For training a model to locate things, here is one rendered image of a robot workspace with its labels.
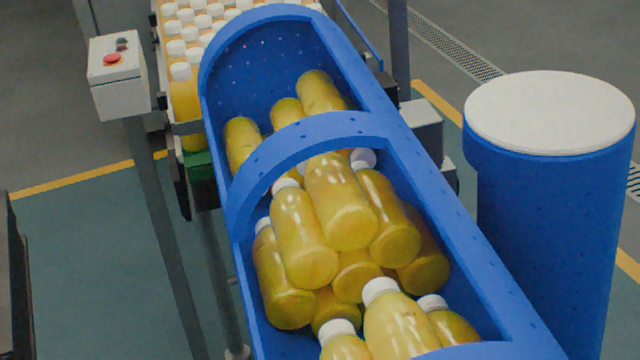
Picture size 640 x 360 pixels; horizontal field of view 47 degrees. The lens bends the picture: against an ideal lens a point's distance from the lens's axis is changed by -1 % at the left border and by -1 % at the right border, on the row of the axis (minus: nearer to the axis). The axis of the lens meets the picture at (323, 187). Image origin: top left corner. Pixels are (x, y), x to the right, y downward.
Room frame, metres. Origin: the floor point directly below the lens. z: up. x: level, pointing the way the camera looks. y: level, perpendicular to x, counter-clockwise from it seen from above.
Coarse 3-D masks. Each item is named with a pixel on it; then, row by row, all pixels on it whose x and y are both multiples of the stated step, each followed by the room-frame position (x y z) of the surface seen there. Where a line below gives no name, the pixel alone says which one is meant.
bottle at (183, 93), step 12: (180, 84) 1.32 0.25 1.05; (192, 84) 1.32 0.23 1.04; (180, 96) 1.31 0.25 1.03; (192, 96) 1.31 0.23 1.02; (180, 108) 1.31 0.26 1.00; (192, 108) 1.31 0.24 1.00; (180, 120) 1.31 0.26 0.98; (204, 132) 1.32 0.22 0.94; (192, 144) 1.31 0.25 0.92; (204, 144) 1.31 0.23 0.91
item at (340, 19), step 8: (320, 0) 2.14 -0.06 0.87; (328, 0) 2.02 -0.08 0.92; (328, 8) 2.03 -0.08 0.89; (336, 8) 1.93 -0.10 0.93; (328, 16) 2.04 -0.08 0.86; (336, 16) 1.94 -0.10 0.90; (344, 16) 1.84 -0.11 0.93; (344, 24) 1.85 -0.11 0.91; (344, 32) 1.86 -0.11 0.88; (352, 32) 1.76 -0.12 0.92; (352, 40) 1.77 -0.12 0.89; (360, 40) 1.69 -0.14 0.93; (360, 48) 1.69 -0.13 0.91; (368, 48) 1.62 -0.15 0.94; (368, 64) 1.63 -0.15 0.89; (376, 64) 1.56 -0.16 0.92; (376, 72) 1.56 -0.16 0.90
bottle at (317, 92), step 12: (312, 72) 1.13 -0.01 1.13; (324, 72) 1.13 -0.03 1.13; (300, 84) 1.11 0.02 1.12; (312, 84) 1.09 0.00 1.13; (324, 84) 1.08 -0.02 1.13; (300, 96) 1.09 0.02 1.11; (312, 96) 1.05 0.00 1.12; (324, 96) 1.04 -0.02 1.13; (336, 96) 1.04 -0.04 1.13; (312, 108) 1.03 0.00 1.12; (324, 108) 1.01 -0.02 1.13; (336, 108) 1.00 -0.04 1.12; (348, 108) 1.02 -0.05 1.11
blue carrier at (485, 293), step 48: (240, 48) 1.18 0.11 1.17; (288, 48) 1.19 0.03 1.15; (336, 48) 1.02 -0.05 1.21; (240, 96) 1.17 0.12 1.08; (288, 96) 1.19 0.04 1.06; (384, 96) 0.91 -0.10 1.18; (288, 144) 0.75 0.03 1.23; (336, 144) 0.73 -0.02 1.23; (384, 144) 1.00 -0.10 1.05; (240, 192) 0.74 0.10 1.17; (432, 192) 0.64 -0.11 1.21; (240, 240) 0.71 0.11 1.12; (480, 240) 0.57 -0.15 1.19; (240, 288) 0.64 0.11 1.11; (480, 288) 0.48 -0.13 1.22; (288, 336) 0.66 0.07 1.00; (528, 336) 0.42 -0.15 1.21
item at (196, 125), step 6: (186, 120) 1.30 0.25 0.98; (192, 120) 1.30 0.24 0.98; (198, 120) 1.30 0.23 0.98; (180, 126) 1.29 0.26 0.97; (186, 126) 1.29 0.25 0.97; (192, 126) 1.30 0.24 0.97; (198, 126) 1.30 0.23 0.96; (204, 126) 1.30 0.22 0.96; (180, 132) 1.29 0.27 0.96; (186, 132) 1.29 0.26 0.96; (192, 132) 1.30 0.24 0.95; (198, 132) 1.30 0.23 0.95
